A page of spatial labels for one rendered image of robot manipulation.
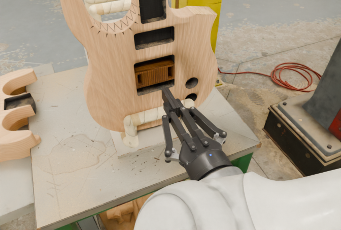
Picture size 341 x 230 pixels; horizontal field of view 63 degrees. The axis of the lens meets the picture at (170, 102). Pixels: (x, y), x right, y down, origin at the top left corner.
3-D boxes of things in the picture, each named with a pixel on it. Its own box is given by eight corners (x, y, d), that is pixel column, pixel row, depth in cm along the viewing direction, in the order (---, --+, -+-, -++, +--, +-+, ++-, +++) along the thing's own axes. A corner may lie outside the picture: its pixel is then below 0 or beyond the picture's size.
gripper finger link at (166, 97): (176, 118, 59) (173, 119, 59) (164, 97, 63) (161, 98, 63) (176, 107, 57) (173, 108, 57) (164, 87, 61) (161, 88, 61)
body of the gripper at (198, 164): (192, 199, 48) (171, 158, 54) (234, 183, 50) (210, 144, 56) (194, 176, 43) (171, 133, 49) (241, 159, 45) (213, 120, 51)
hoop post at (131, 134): (136, 137, 79) (133, 115, 73) (140, 146, 77) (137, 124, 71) (126, 141, 79) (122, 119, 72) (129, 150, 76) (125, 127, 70)
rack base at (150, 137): (185, 98, 93) (185, 96, 92) (207, 130, 83) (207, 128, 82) (105, 122, 85) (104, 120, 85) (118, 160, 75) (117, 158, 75)
